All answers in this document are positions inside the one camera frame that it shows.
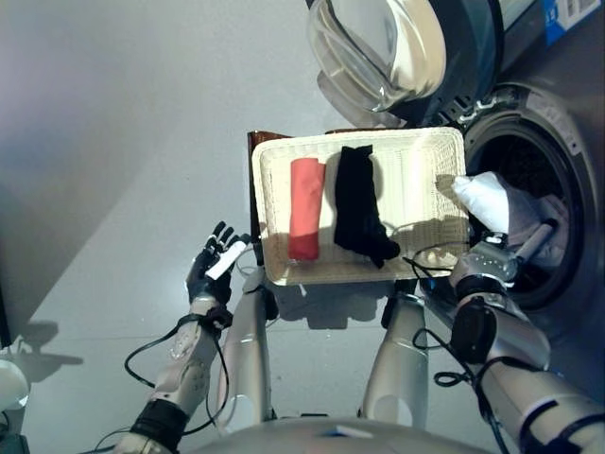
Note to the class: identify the blue energy label sticker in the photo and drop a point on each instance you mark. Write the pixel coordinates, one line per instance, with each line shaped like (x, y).
(565, 19)

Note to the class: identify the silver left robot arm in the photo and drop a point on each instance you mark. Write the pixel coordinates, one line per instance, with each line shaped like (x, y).
(186, 369)

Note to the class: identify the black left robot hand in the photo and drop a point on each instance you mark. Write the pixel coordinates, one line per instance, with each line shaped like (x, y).
(203, 284)

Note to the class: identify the round glass washing machine door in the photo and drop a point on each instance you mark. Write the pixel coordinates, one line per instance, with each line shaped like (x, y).
(406, 52)

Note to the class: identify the grey front-load washing machine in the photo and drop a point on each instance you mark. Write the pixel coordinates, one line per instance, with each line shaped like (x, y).
(543, 118)

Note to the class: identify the silver robot leg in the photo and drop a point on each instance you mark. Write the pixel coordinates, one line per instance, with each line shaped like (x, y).
(250, 350)
(397, 359)

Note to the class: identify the white round object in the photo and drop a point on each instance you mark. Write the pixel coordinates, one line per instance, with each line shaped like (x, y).
(12, 383)

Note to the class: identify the cream wicker basket tray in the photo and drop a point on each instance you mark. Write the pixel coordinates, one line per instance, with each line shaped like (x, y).
(416, 161)

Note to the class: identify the silver right robot leg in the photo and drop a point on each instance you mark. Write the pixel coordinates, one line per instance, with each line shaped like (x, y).
(397, 359)

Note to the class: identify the white cloth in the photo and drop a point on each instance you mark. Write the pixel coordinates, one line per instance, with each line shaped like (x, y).
(487, 203)

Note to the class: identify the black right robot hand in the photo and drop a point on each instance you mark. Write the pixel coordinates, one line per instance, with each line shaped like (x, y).
(536, 241)

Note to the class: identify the black cloth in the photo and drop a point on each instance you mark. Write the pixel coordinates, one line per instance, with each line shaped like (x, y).
(354, 198)

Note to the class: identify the red rolled cloth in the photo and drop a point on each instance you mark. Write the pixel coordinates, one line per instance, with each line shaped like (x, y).
(306, 208)

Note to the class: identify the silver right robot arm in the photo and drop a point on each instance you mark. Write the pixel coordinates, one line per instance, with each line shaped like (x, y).
(524, 373)

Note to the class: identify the silver left robot leg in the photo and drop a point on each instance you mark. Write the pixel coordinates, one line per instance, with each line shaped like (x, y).
(250, 350)

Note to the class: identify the silver robot torso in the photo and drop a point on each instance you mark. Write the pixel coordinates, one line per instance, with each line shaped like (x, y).
(340, 437)

